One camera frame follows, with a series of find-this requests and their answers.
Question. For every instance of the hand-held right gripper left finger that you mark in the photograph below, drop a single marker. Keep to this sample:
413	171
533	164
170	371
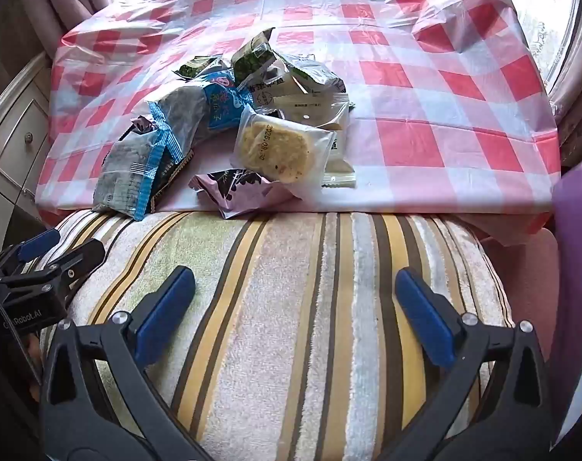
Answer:
168	314

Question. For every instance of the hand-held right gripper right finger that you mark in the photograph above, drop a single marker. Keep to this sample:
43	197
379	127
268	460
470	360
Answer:
428	319

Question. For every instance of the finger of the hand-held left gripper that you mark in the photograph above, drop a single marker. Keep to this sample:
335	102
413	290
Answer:
72	261
38	242

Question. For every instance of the large grey blue-edged snack packet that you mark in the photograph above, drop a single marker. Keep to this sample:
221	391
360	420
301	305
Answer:
127	173

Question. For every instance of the pink snack packet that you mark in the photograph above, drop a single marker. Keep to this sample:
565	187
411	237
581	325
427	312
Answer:
238	189

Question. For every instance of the small purple snack packet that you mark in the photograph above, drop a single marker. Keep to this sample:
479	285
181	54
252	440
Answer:
141	126

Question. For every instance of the cream white snack packet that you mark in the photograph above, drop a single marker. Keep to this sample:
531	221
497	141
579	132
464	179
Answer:
336	161

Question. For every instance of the small grey blue-edged snack packet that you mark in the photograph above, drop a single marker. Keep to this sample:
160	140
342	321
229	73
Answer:
185	113

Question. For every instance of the clear packet round pastry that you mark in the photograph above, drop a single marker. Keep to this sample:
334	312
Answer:
279	149

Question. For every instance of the blue cartoon snack packet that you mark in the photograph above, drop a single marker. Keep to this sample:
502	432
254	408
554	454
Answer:
223	101

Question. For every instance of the green pea snack packet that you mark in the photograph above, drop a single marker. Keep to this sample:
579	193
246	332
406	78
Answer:
197	67
253	57

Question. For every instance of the white green-striped snack packet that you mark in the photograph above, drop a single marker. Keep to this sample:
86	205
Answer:
310	77

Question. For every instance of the grey cabinet with drawer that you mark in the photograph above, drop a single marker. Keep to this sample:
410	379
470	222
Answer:
17	139

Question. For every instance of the striped towel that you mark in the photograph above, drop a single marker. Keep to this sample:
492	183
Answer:
291	326

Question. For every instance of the purple cloth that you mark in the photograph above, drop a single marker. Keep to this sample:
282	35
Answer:
579	269

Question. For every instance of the red checked plastic tablecloth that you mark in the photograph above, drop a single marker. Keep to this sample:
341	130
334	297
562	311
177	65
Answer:
416	120

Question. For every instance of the brown patterned curtain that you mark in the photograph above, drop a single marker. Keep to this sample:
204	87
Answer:
577	86

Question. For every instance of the white lace curtain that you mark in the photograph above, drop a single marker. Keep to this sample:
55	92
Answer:
543	14

